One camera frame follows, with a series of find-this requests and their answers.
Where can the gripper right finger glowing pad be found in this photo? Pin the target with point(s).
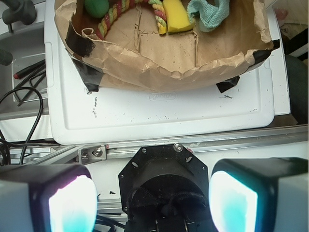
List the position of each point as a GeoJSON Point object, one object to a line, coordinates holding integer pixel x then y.
{"type": "Point", "coordinates": [260, 195]}

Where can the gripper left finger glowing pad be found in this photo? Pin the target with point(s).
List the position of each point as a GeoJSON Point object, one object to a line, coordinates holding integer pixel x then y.
{"type": "Point", "coordinates": [47, 198]}

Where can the blue-green cloth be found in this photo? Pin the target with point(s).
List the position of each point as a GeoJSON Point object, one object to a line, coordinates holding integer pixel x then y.
{"type": "Point", "coordinates": [210, 16]}

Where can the white plastic tray lid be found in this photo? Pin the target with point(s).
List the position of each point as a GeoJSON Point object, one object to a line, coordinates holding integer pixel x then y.
{"type": "Point", "coordinates": [78, 116]}

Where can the brown paper bag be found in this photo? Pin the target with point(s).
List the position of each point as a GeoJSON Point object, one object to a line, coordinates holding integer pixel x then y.
{"type": "Point", "coordinates": [134, 56]}

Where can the yellow sponge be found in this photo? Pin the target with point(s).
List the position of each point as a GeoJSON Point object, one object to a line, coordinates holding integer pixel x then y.
{"type": "Point", "coordinates": [177, 18]}

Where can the green ball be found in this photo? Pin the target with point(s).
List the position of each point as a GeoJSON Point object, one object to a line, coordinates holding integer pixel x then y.
{"type": "Point", "coordinates": [96, 8]}

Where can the aluminium frame rail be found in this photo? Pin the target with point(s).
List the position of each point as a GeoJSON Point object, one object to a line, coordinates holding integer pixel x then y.
{"type": "Point", "coordinates": [198, 144]}

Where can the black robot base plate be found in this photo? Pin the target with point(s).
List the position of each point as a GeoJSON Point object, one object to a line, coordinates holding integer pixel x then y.
{"type": "Point", "coordinates": [165, 188]}

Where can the grey clamp handle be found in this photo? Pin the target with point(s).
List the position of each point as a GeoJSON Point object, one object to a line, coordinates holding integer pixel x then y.
{"type": "Point", "coordinates": [18, 10]}

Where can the multicolour twisted rope toy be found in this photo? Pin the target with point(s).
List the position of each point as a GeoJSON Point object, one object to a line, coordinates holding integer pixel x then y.
{"type": "Point", "coordinates": [122, 6]}

